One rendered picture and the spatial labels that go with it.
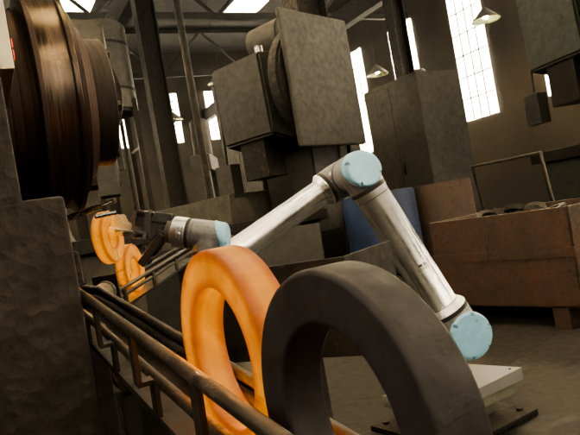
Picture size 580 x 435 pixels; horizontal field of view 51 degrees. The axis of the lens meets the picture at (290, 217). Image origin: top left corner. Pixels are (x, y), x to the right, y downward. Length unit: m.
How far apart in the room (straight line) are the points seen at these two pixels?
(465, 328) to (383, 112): 4.73
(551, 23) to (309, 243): 3.35
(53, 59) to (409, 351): 1.04
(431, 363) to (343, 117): 4.92
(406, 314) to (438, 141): 5.88
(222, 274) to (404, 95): 5.83
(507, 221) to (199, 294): 3.01
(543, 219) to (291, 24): 2.59
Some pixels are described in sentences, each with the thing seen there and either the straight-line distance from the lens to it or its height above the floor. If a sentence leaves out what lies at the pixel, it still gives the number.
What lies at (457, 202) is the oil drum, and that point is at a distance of 4.98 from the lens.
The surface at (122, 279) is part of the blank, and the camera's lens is 1.94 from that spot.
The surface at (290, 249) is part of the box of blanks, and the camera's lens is 3.94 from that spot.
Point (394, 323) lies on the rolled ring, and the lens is 0.31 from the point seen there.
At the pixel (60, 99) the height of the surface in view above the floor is 1.07.
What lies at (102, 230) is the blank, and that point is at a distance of 1.83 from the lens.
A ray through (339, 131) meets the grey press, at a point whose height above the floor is 1.44.
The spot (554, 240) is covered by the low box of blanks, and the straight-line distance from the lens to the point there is 3.36.
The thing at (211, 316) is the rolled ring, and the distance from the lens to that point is 0.59.
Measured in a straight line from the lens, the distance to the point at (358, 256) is 0.89.
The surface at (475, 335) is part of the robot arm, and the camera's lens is 1.98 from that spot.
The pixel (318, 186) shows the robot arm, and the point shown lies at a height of 0.87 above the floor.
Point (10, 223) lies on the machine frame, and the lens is 0.92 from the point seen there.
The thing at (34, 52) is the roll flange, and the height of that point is 1.16.
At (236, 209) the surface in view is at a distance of 5.33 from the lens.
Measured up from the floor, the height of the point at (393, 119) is 1.62.
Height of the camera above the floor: 0.78
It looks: level
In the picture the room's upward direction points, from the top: 10 degrees counter-clockwise
